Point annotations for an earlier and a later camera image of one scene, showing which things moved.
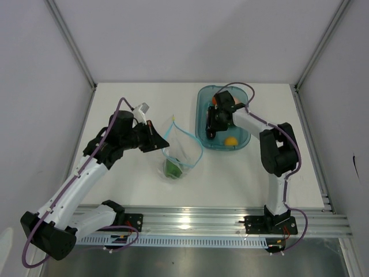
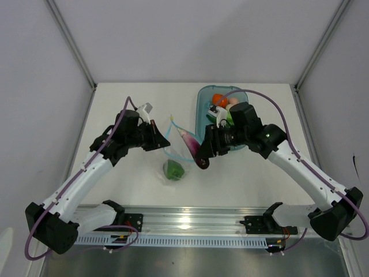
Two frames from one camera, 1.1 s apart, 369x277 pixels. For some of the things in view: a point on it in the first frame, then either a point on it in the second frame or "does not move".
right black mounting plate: (270, 225) does not move
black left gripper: (156, 140) does not move
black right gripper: (212, 110) to (208, 149)
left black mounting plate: (135, 220) does not move
